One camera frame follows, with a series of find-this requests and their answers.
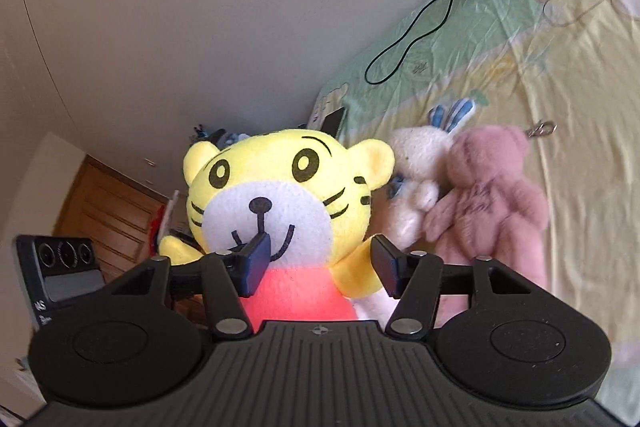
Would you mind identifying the white rabbit plush toy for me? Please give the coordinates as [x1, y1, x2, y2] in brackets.
[357, 99, 477, 333]

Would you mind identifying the pink bear plush toy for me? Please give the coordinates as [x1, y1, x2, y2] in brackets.
[424, 121, 557, 323]

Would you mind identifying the cartoon printed bed sheet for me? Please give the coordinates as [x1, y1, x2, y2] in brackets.
[305, 0, 640, 408]

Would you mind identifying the wooden door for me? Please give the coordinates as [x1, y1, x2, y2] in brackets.
[52, 154, 173, 289]

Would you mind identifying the red white cloth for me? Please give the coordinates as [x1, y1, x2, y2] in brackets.
[149, 189, 182, 258]

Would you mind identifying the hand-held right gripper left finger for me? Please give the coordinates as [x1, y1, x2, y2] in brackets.
[105, 233, 274, 342]

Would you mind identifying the black smartphone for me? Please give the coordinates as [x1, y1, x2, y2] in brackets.
[320, 106, 348, 136]

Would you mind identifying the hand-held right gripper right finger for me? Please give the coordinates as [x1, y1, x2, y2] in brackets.
[371, 234, 534, 342]

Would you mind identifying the yellow tiger plush toy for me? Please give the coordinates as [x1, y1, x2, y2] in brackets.
[159, 129, 396, 324]

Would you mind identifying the pile of folded clothes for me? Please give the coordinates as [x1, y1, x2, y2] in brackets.
[191, 123, 252, 146]

